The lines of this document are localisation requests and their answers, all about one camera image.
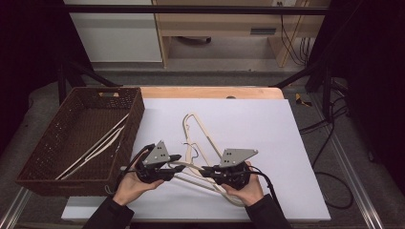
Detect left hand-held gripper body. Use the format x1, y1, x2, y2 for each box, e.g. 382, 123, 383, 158
135, 140, 176, 184

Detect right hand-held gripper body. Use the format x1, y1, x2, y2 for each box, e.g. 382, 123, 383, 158
211, 148, 259, 191

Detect beige plastic clothes hanger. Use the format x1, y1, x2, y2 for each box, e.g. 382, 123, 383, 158
166, 160, 224, 195
55, 113, 130, 181
181, 113, 246, 208

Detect brown woven basket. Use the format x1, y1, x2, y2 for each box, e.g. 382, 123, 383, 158
15, 86, 146, 198

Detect person's left hand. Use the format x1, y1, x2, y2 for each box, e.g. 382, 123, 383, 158
113, 157, 165, 206

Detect person's right hand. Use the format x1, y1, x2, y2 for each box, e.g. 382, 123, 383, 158
222, 161, 265, 207

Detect white table sheet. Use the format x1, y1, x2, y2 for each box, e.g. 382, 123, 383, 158
60, 97, 332, 222

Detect yellow black tape piece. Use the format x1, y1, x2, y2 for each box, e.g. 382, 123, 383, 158
294, 93, 313, 108

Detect white cabinet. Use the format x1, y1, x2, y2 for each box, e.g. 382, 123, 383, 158
64, 0, 163, 64

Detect light wooden desk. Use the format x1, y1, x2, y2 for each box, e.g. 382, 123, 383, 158
152, 0, 332, 69

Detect black curtain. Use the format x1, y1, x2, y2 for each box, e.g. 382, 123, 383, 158
307, 0, 405, 195
0, 0, 95, 152

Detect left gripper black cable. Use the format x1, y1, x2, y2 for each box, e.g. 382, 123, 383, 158
104, 143, 156, 196

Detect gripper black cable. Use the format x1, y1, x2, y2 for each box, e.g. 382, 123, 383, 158
104, 143, 156, 196
246, 165, 354, 211

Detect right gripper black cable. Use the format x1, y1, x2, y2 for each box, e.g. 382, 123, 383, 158
246, 165, 354, 211

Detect black floor cables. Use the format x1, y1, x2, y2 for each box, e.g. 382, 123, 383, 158
299, 94, 351, 170

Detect black metal frame leg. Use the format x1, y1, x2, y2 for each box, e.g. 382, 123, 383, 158
273, 60, 334, 122
56, 60, 123, 106

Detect black hanging cables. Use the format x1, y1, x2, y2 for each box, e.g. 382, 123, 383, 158
279, 2, 316, 67

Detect aluminium rail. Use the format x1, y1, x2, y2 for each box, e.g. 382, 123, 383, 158
309, 94, 385, 229
0, 186, 32, 229

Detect black horizontal frame bar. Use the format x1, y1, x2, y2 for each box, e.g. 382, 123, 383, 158
63, 4, 329, 16

